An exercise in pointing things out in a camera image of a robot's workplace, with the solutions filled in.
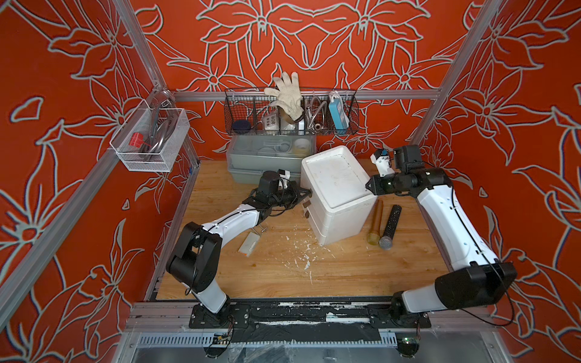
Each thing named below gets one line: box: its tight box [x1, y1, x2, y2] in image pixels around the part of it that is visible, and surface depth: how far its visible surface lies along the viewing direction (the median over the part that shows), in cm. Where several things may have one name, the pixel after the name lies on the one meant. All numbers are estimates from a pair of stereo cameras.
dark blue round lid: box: [232, 119, 251, 131], surface depth 102 cm
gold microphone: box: [366, 198, 384, 246], surface depth 94 cm
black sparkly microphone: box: [378, 204, 402, 251], surface depth 91 cm
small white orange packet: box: [237, 231, 261, 258], surface depth 90 cm
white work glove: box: [264, 71, 305, 125], surface depth 90 cm
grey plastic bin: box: [226, 133, 317, 186], surface depth 102 cm
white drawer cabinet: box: [300, 145, 378, 246], surface depth 83 cm
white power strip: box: [262, 113, 280, 131], surface depth 95 cm
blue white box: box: [328, 91, 350, 131], surface depth 89 cm
